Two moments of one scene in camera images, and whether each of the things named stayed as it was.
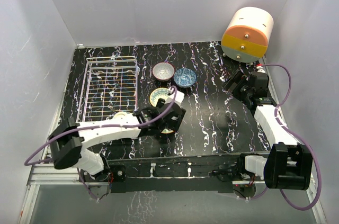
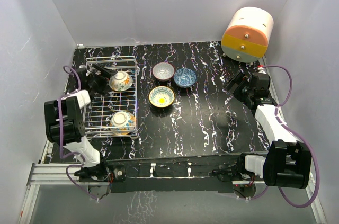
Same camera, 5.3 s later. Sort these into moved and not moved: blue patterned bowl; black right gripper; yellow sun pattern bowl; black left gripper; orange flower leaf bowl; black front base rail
Moved: black left gripper; orange flower leaf bowl
Not moved: black front base rail; blue patterned bowl; black right gripper; yellow sun pattern bowl
